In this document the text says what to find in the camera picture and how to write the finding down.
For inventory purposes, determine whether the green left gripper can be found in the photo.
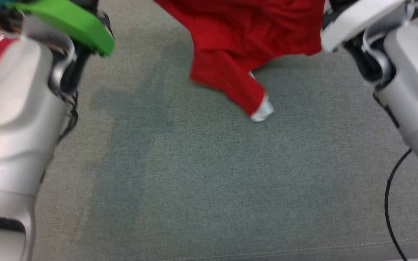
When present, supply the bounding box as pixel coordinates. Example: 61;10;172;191
6;0;115;57

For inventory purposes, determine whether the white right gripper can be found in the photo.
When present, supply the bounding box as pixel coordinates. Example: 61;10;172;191
320;0;407;54

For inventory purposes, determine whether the red garment with white trim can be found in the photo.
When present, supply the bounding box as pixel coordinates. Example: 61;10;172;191
153;0;325;123

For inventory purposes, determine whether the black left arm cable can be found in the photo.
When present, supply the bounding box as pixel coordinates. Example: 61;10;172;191
58;91;79;142

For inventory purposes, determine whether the black cable with teal plug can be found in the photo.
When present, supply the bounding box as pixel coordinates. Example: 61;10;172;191
384;149;413;261

